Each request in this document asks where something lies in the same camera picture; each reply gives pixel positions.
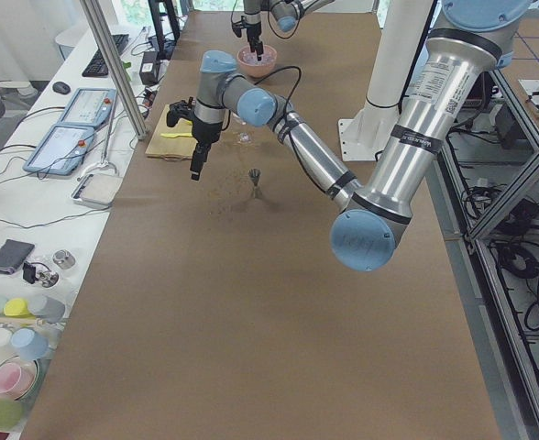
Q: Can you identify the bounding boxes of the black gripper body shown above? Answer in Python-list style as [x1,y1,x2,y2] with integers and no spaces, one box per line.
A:
[166,97,222,159]
[231,16,262,49]

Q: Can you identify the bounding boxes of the steel measuring jigger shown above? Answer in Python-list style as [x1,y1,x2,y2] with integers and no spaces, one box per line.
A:
[248,168,261,199]

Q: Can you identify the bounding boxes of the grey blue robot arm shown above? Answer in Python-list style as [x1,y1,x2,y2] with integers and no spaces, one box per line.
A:
[230,0,331,61]
[167,1,533,271]

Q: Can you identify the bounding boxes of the clear ice cubes pile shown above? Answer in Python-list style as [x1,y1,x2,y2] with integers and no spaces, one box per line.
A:
[242,52,275,66]

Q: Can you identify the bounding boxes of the clear wine glass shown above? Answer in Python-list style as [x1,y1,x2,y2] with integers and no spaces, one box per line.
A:
[233,113,252,144]

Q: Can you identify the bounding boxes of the pink bowl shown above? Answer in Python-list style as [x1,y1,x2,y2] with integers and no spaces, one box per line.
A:
[237,45,278,78]

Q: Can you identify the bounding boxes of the bamboo cutting board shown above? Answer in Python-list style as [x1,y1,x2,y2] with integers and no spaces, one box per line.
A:
[145,106,196,161]

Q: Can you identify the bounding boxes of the yellow plastic knife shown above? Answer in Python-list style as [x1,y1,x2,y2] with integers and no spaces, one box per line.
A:
[160,133,193,138]

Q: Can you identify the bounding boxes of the metal rod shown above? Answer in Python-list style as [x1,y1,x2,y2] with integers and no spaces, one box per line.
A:
[77,96,118,182]

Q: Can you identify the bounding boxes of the blue teach pendant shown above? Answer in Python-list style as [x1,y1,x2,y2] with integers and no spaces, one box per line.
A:
[23,124,95,177]
[59,88,117,128]

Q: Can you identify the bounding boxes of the black keyboard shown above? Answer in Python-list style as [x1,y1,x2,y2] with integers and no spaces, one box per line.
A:
[81,34,131,78]

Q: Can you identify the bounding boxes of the black computer mouse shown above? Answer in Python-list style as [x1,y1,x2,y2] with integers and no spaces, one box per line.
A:
[52,82,71,95]

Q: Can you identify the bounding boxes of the steel bottle cap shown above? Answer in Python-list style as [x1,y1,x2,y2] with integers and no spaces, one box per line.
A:
[52,249,76,270]

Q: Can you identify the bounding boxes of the grey blue cup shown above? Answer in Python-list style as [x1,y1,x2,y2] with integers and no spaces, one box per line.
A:
[27,294,66,324]

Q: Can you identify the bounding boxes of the grey folded cloth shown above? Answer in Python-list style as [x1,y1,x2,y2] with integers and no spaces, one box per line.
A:
[0,239,35,274]

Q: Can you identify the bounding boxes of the yellow cup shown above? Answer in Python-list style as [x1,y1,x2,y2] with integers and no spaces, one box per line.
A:
[3,298,33,318]

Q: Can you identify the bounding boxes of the light blue cup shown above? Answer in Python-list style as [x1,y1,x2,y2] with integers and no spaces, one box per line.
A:
[10,328,49,361]

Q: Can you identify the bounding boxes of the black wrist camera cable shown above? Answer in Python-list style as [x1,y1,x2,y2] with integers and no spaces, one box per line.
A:
[223,65,303,134]

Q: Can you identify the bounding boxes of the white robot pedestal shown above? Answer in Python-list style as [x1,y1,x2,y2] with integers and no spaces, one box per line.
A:
[339,0,436,161]

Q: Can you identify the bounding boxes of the aluminium camera post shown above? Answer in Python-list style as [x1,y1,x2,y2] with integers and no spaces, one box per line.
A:
[80,0,148,140]

